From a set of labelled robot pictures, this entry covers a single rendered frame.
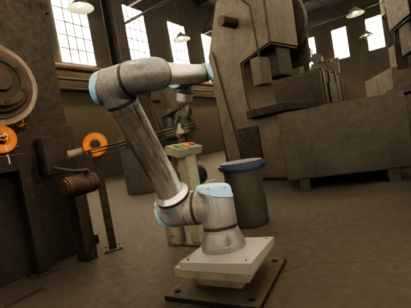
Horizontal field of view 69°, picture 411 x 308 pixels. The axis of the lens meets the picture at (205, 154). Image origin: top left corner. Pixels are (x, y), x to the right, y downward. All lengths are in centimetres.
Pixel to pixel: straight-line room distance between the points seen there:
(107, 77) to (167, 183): 46
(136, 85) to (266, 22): 284
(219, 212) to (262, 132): 253
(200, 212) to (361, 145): 193
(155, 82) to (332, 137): 208
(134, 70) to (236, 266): 75
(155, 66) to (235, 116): 296
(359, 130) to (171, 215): 200
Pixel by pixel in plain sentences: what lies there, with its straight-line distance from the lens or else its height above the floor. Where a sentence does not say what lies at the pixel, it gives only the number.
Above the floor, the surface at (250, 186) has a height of 27.
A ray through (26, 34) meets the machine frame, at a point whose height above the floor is 150.
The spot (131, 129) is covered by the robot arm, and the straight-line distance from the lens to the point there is 109.
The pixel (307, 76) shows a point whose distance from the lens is 766.
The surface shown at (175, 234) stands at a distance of 192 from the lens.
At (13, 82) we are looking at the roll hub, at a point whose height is 110.
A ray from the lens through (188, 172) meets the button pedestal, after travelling 178.
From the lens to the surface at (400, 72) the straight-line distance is 432.
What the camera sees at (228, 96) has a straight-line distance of 399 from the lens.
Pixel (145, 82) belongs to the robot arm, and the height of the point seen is 82.
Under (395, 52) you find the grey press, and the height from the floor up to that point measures 126.
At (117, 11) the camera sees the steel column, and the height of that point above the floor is 342.
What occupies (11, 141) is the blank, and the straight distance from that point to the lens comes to 203.
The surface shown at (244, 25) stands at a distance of 389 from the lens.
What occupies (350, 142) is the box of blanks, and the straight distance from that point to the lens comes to 287.
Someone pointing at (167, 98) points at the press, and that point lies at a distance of 967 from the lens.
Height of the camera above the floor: 60
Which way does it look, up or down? 2 degrees down
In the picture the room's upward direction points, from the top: 10 degrees counter-clockwise
